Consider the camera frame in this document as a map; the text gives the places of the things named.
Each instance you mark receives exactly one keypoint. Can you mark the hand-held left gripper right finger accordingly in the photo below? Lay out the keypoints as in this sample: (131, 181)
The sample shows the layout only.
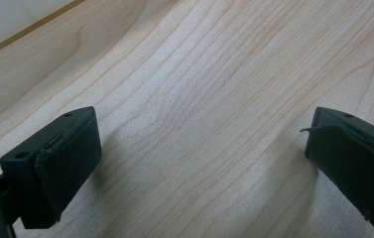
(349, 155)

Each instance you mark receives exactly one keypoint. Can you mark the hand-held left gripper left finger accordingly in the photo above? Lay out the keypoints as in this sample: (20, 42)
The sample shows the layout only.
(59, 165)

